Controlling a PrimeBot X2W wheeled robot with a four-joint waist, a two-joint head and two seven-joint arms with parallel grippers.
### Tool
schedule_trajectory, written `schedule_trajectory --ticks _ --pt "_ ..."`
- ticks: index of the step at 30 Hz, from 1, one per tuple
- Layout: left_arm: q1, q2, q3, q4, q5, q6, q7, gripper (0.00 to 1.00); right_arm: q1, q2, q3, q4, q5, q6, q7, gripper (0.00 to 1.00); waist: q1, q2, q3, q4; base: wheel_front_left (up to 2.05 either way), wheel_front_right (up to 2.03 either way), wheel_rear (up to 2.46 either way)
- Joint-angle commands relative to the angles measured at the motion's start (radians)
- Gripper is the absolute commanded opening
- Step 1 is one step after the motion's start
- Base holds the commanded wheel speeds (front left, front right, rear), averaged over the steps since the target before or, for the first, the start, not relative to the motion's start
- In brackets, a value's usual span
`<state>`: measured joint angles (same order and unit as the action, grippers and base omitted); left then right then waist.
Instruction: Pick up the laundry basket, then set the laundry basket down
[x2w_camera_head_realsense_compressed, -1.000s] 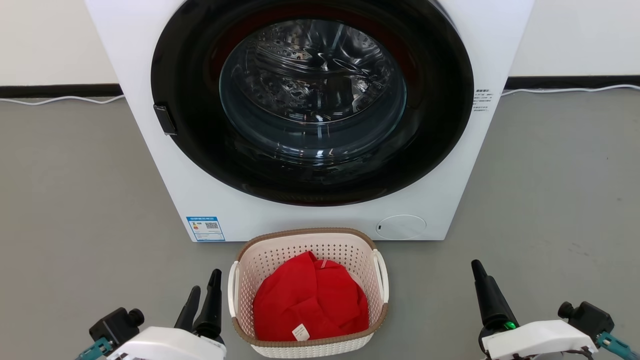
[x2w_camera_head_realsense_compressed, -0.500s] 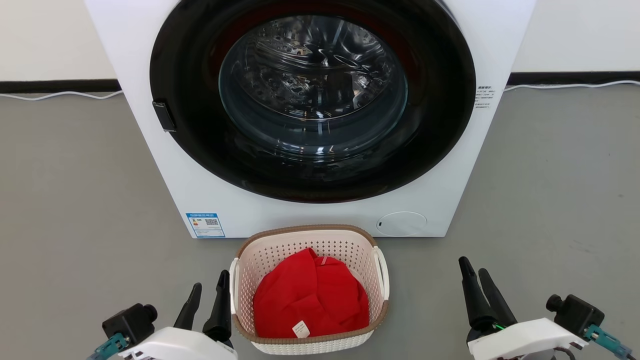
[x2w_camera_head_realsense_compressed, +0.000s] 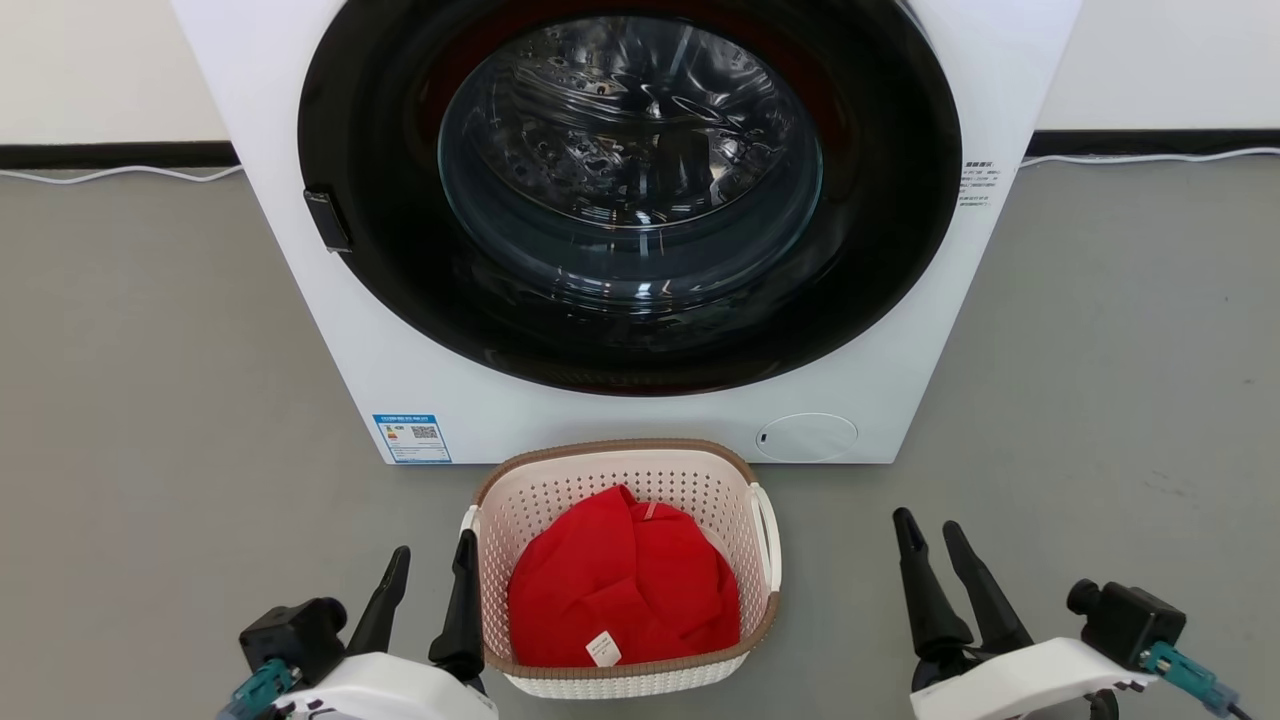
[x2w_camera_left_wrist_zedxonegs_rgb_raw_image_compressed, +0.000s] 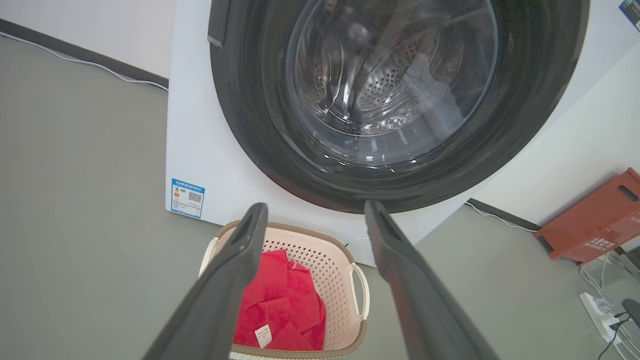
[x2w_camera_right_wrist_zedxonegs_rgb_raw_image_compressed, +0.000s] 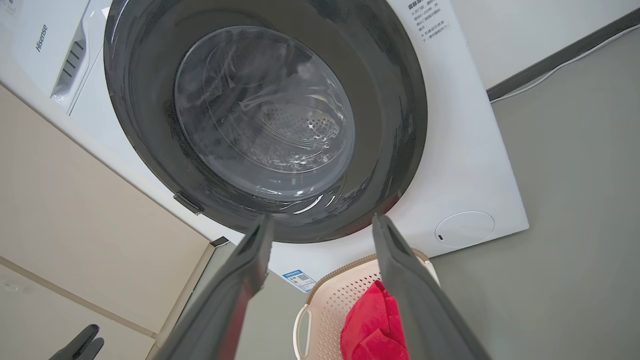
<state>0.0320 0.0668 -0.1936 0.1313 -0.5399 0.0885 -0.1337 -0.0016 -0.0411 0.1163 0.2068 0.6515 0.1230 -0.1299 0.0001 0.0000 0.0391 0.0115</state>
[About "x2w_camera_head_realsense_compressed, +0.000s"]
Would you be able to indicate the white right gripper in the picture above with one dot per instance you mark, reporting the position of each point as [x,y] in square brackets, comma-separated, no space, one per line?
[1030,685]

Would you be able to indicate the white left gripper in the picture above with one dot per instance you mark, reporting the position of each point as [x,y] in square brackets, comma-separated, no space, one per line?
[400,695]

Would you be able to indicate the white brown-rimmed laundry basket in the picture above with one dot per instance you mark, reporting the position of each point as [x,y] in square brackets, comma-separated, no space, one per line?
[620,470]

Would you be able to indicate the blue energy label sticker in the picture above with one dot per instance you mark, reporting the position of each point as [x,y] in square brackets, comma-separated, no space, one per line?
[411,438]

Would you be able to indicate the white garment tag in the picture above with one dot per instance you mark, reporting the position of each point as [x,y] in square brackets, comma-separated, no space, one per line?
[603,649]

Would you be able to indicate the red garment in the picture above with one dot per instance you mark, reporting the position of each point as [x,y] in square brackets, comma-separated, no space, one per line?
[620,590]

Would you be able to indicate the round white filter cover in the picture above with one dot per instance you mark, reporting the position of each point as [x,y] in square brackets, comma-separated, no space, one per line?
[806,437]

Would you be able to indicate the white front-load washing machine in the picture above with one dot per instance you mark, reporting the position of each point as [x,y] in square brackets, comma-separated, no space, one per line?
[300,330]

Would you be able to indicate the black round washer door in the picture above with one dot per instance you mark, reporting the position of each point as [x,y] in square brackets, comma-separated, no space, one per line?
[380,250]

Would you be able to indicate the small printed text sticker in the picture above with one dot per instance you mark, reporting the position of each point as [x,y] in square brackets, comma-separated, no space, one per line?
[979,183]

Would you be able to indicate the steel washer drum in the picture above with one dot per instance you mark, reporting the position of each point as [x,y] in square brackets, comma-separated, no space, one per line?
[620,130]

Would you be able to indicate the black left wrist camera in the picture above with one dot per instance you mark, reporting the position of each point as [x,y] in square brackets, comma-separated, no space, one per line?
[290,630]

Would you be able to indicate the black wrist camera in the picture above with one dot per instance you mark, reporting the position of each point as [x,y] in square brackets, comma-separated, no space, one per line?
[1130,620]
[290,630]

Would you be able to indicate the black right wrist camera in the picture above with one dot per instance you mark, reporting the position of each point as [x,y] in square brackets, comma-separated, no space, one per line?
[1130,620]

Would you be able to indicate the teal left camera connector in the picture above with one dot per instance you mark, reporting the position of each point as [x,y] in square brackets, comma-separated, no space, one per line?
[258,688]

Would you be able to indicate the teal camera connector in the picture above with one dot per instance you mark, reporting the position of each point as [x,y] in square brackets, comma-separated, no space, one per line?
[258,688]
[1185,675]

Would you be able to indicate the teal right camera connector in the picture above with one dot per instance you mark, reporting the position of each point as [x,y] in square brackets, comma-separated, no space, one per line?
[1185,675]

